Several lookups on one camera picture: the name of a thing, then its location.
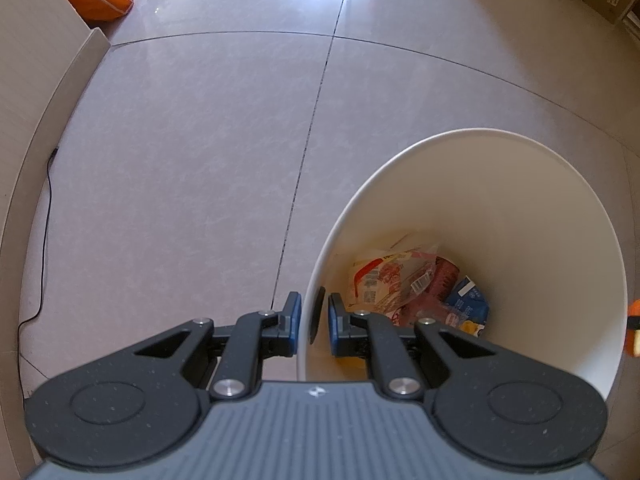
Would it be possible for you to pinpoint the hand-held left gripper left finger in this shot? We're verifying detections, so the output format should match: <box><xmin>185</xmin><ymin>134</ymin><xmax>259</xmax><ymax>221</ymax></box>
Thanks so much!
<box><xmin>122</xmin><ymin>291</ymin><xmax>303</xmax><ymax>402</ymax></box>

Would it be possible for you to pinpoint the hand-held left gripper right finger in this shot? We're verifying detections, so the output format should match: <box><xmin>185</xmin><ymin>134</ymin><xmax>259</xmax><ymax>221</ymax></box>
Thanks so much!
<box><xmin>327</xmin><ymin>294</ymin><xmax>506</xmax><ymax>401</ymax></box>

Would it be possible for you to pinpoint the clear red snack wrapper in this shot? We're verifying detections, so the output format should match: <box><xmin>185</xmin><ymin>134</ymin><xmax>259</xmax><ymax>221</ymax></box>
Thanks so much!
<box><xmin>347</xmin><ymin>232</ymin><xmax>441</xmax><ymax>311</ymax></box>

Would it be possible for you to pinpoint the blue snack packet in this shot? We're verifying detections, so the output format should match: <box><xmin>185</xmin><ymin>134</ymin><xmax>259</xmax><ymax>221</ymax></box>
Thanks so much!
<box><xmin>442</xmin><ymin>275</ymin><xmax>490</xmax><ymax>338</ymax></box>

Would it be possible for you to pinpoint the white trash bin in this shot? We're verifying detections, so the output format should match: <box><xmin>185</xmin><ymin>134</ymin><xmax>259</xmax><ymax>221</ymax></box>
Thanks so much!
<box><xmin>296</xmin><ymin>127</ymin><xmax>628</xmax><ymax>401</ymax></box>

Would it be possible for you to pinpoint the hollow orange peel half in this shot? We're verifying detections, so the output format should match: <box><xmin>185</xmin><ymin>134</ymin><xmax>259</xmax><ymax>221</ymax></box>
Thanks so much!
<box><xmin>624</xmin><ymin>299</ymin><xmax>640</xmax><ymax>358</ymax></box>

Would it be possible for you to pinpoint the white furniture panel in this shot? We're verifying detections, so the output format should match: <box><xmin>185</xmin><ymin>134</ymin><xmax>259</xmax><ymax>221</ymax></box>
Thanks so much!
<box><xmin>0</xmin><ymin>0</ymin><xmax>111</xmax><ymax>466</ymax></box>

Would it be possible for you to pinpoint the black cable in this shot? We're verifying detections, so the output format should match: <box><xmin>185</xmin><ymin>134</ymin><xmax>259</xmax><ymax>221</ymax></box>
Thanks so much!
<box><xmin>17</xmin><ymin>147</ymin><xmax>60</xmax><ymax>396</ymax></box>

